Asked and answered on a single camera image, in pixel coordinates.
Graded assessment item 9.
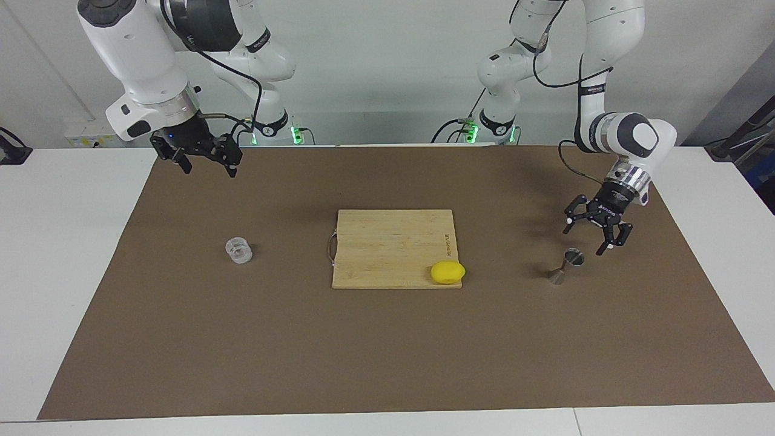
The yellow lemon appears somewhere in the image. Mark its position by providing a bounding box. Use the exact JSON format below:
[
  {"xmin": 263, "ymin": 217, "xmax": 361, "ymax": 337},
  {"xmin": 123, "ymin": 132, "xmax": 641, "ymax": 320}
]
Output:
[{"xmin": 430, "ymin": 261, "xmax": 466, "ymax": 285}]

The bamboo cutting board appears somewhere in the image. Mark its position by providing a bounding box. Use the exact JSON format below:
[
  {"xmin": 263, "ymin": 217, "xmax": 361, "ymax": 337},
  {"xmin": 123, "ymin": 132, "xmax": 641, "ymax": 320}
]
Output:
[{"xmin": 327, "ymin": 210, "xmax": 463, "ymax": 289}]

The black table clamp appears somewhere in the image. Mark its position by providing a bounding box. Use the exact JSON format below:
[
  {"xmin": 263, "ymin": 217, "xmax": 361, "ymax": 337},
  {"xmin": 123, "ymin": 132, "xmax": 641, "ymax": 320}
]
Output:
[{"xmin": 0, "ymin": 126, "xmax": 32, "ymax": 165}]

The small clear glass cup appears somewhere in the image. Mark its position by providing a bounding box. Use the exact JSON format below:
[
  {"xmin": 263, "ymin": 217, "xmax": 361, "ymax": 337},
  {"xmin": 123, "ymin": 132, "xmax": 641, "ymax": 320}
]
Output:
[{"xmin": 225, "ymin": 237, "xmax": 253, "ymax": 265}]

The steel double jigger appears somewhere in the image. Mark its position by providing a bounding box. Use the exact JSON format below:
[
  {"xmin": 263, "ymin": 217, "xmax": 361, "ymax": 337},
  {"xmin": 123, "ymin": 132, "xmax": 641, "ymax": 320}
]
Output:
[{"xmin": 548, "ymin": 248, "xmax": 586, "ymax": 286}]

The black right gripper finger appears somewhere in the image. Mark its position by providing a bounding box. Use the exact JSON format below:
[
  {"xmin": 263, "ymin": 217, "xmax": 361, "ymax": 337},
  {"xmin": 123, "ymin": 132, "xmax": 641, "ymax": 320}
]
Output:
[
  {"xmin": 206, "ymin": 134, "xmax": 243, "ymax": 179},
  {"xmin": 150, "ymin": 135, "xmax": 193, "ymax": 175}
]

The white wall socket box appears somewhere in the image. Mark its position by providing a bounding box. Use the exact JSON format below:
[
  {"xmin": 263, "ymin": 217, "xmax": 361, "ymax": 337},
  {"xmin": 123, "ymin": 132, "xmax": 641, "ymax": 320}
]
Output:
[{"xmin": 64, "ymin": 120, "xmax": 122, "ymax": 149}]

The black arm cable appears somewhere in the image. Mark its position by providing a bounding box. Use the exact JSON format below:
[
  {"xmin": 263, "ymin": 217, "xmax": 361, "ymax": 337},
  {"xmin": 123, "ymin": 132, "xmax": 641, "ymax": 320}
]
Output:
[
  {"xmin": 159, "ymin": 0, "xmax": 264, "ymax": 146},
  {"xmin": 515, "ymin": 0, "xmax": 613, "ymax": 183}
]

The black base cable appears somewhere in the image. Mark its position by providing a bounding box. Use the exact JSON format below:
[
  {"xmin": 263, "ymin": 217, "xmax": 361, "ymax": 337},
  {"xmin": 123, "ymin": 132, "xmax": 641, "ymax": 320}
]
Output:
[{"xmin": 431, "ymin": 90, "xmax": 488, "ymax": 144}]

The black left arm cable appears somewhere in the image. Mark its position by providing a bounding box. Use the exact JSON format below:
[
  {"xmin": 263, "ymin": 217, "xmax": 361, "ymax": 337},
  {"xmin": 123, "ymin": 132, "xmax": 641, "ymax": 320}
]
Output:
[{"xmin": 515, "ymin": 0, "xmax": 613, "ymax": 183}]

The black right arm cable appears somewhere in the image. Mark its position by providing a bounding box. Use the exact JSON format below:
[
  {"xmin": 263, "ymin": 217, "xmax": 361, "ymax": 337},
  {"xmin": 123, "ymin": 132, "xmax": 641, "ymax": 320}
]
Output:
[{"xmin": 159, "ymin": 0, "xmax": 264, "ymax": 146}]

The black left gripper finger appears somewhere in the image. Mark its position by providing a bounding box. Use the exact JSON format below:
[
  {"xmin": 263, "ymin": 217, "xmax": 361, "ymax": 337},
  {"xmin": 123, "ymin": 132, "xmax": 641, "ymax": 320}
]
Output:
[
  {"xmin": 596, "ymin": 219, "xmax": 634, "ymax": 256},
  {"xmin": 563, "ymin": 194, "xmax": 597, "ymax": 235}
]

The brown table mat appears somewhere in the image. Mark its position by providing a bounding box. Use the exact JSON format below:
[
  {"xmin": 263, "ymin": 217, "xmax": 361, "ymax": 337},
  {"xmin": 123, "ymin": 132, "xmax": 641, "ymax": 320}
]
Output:
[{"xmin": 38, "ymin": 145, "xmax": 775, "ymax": 420}]

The black stand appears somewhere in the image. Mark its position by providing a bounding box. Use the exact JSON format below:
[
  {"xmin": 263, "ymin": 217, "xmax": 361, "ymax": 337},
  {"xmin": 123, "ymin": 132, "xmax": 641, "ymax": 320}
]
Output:
[{"xmin": 705, "ymin": 97, "xmax": 775, "ymax": 163}]

